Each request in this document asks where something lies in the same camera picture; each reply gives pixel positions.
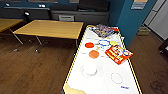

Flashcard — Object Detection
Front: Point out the white sheet on sofa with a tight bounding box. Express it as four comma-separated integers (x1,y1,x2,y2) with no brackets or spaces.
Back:
59,14,75,22

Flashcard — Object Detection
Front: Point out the grey wall sofa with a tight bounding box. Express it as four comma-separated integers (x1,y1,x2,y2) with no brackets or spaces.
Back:
0,0,111,25

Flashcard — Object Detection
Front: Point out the red flat disc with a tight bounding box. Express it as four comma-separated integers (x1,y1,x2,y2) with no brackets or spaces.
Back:
84,42,95,49

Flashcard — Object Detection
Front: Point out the small yellow bowl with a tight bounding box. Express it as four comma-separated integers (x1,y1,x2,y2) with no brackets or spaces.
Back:
110,40,120,47

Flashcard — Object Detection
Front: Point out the white table with dishes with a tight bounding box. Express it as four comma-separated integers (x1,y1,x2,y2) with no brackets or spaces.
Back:
61,23,144,94

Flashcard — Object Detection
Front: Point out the small white sill item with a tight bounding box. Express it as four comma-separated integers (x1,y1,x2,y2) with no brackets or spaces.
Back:
3,2,11,7
38,3,46,8

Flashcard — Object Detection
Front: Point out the white bowl with blue rim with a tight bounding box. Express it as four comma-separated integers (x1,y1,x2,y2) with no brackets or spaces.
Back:
98,39,111,48

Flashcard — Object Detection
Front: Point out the white double door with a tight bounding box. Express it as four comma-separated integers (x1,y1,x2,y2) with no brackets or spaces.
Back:
143,0,168,32

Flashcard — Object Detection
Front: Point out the colourful snack bag pile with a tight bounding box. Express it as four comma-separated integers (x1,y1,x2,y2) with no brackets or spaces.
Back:
91,23,120,38

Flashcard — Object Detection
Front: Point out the cardboard box on floor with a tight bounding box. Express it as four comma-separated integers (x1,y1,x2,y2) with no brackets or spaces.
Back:
137,25,152,36

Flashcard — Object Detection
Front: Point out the yellow pillar sign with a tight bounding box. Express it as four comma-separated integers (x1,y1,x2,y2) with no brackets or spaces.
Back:
130,0,149,10

